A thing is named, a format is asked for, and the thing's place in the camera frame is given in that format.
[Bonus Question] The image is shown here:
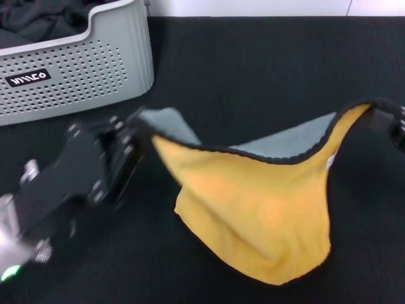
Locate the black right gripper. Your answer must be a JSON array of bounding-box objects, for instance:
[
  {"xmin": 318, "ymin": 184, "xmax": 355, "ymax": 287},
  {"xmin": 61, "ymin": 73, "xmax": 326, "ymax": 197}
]
[{"xmin": 366, "ymin": 106, "xmax": 405, "ymax": 150}]

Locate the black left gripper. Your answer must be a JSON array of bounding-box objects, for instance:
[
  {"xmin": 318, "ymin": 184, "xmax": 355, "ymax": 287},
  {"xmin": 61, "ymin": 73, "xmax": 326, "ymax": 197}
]
[{"xmin": 18, "ymin": 109, "xmax": 153, "ymax": 242}]

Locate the yellow and grey towel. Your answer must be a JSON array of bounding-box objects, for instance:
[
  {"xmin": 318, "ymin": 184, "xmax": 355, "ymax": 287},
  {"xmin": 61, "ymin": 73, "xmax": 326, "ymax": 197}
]
[{"xmin": 137, "ymin": 96, "xmax": 402, "ymax": 286}]

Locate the grey perforated storage box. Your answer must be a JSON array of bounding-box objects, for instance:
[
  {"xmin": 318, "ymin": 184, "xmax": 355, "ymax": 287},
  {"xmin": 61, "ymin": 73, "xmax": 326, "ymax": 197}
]
[{"xmin": 0, "ymin": 0, "xmax": 156, "ymax": 126}]

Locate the silver connector stub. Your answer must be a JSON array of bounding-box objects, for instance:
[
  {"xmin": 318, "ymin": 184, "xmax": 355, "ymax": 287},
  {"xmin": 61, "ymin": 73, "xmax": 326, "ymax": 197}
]
[{"xmin": 20, "ymin": 159, "xmax": 41, "ymax": 185}]

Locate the dark crumpled cloth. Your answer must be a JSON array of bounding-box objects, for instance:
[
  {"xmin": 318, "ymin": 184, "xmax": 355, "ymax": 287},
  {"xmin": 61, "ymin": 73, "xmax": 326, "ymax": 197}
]
[{"xmin": 0, "ymin": 0, "xmax": 126, "ymax": 42}]

